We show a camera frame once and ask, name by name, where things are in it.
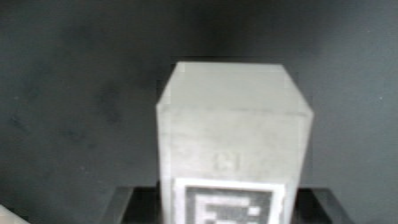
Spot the white table leg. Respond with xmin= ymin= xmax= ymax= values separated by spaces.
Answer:
xmin=157 ymin=62 xmax=313 ymax=224

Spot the white front fence bar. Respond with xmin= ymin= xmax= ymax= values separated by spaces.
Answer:
xmin=0 ymin=205 xmax=31 ymax=224

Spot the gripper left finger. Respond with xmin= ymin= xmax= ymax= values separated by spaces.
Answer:
xmin=100 ymin=186 xmax=160 ymax=224

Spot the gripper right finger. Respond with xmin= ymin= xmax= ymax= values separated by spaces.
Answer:
xmin=292 ymin=188 xmax=356 ymax=224

